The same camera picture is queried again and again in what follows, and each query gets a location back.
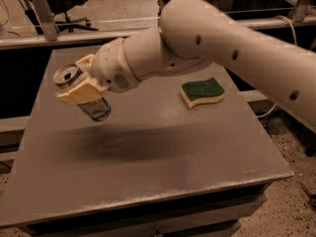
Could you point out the red bull can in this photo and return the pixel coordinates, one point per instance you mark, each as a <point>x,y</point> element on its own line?
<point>71,75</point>

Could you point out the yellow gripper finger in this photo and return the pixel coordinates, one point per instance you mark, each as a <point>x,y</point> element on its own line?
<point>89,90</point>
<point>85,62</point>

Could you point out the black object on floor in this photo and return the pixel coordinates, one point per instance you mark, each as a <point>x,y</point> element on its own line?
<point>311,194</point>

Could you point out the black office chair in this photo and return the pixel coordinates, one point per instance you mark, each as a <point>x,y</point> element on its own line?
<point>62,7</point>

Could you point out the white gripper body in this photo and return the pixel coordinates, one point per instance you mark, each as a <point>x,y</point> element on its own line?
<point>110,65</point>

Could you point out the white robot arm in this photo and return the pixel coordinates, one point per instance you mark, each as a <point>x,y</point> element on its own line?
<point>191,34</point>

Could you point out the metal railing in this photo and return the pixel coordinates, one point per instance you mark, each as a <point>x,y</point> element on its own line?
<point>110,18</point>

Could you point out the grey table frame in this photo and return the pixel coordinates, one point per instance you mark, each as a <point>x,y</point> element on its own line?
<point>131,211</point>

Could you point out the green yellow sponge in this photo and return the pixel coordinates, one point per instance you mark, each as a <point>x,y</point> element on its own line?
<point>202,92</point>

